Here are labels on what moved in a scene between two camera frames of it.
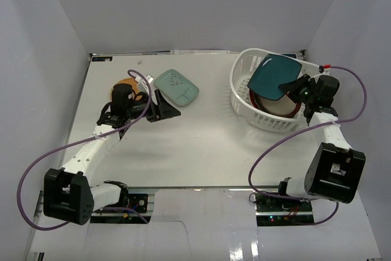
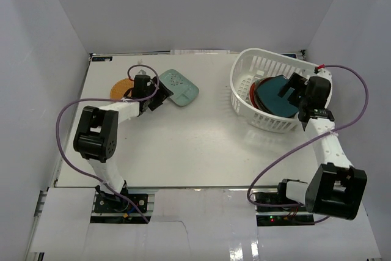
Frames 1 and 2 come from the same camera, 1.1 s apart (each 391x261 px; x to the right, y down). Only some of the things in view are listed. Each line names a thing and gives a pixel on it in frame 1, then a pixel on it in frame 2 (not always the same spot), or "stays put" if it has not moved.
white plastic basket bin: [243, 67] stays put
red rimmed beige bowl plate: [283, 107] -> [254, 97]
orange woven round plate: [131, 81] stays put
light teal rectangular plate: [176, 87] stays put
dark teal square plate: [272, 71] -> [266, 92]
